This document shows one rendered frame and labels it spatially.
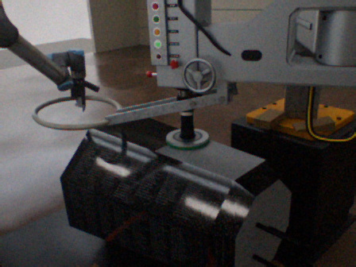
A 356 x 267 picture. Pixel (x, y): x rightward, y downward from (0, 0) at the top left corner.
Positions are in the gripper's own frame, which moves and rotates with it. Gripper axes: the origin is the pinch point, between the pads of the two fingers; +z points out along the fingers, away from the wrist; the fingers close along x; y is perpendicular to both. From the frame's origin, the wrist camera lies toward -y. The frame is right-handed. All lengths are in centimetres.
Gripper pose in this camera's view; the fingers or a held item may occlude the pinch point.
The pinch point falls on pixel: (84, 108)
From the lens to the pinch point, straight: 229.4
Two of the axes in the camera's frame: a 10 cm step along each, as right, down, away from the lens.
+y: -9.9, 0.3, -1.6
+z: -0.4, 9.1, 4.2
